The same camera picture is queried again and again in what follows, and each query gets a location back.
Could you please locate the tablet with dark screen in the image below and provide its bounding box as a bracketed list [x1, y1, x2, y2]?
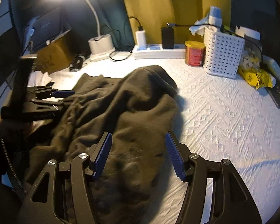
[22, 6, 71, 54]

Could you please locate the red tin can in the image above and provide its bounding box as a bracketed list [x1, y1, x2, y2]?
[185, 41, 205, 66]

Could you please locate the white perforated plastic basket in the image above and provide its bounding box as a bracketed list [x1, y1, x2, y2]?
[203, 27, 245, 79]

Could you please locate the black power adapter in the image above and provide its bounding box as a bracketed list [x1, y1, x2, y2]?
[161, 27, 174, 49]

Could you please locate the wet wipes pack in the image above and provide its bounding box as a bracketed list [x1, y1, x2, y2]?
[263, 55, 280, 81]

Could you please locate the brown cardboard box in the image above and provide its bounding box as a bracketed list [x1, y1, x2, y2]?
[35, 30, 79, 74]

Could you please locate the white power strip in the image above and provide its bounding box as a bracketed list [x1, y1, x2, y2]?
[132, 44, 186, 59]

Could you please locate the white spray bottle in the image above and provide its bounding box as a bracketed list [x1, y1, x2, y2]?
[208, 6, 223, 28]

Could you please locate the yellow curtain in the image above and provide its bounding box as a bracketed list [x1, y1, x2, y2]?
[124, 0, 232, 44]

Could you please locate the white textured table cloth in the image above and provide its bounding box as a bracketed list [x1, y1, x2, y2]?
[52, 58, 280, 223]

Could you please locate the yellow snack bag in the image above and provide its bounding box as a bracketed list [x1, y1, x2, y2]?
[238, 66, 276, 90]

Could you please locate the white folded garment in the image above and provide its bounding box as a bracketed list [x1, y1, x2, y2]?
[28, 71, 52, 86]

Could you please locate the white usb charger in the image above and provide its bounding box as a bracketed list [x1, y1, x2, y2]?
[136, 30, 147, 50]

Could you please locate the glass jar white lid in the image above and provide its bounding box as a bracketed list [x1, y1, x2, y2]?
[235, 26, 262, 72]

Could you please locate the black clips bundle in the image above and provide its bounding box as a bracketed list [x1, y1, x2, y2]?
[69, 54, 86, 71]

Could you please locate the black smartphone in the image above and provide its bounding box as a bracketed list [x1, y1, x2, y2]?
[266, 87, 280, 109]

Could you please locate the teal curtain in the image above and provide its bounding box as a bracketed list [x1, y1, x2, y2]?
[9, 0, 135, 55]

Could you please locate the brown t-shirt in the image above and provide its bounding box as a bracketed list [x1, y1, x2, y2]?
[24, 65, 178, 223]

